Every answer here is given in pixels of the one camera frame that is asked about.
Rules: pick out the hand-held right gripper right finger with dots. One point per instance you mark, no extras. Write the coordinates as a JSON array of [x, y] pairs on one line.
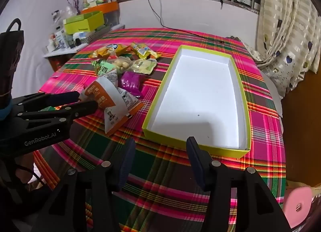
[[198, 166]]

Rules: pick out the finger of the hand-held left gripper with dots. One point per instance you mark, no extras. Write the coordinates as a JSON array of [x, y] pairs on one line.
[[50, 99], [70, 111]]

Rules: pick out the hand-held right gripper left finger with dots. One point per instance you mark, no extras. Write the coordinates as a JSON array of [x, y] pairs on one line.
[[126, 164]]

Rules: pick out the brown sausage snack packet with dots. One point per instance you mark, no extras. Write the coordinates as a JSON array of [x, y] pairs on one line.
[[100, 91]]

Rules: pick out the orange white triangular snack packet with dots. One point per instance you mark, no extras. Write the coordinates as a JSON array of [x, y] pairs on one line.
[[117, 116]]

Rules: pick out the green pea snack packet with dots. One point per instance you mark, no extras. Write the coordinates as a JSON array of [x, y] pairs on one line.
[[95, 64]]

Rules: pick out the purple snack packet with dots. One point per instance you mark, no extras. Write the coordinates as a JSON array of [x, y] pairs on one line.
[[131, 82]]

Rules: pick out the clear peanut bag green label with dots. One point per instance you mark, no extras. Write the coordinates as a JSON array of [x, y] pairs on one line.
[[120, 63]]

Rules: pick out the yellow packet with blue logo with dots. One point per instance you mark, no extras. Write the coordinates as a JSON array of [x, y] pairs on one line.
[[107, 50]]

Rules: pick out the shallow lime green box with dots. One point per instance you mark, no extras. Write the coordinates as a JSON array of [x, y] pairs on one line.
[[200, 91]]

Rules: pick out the pale yellow snack packet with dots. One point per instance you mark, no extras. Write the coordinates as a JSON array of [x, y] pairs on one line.
[[143, 66]]

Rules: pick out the pink green plaid blanket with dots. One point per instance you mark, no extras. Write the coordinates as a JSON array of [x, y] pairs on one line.
[[163, 171]]

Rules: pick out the white side table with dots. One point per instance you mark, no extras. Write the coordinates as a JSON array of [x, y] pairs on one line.
[[65, 50]]

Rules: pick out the white blue container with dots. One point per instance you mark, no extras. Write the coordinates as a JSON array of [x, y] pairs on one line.
[[59, 38]]

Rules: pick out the black white striped box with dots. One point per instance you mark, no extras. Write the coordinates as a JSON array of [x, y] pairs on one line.
[[99, 32]]

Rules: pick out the deep lime green cardboard box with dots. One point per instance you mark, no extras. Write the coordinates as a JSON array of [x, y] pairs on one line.
[[85, 23]]

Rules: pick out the orange lid storage bin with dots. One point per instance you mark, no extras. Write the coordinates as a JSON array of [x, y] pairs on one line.
[[102, 8]]

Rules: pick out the pink plastic stool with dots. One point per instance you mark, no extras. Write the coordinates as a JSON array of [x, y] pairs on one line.
[[298, 203]]

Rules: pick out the wooden wardrobe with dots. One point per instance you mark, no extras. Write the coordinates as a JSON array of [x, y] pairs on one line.
[[301, 134]]

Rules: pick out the small patterned cloth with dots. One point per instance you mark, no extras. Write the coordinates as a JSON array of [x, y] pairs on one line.
[[232, 37]]

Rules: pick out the heart print checked curtain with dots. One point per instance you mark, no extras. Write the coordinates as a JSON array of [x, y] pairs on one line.
[[283, 21]]

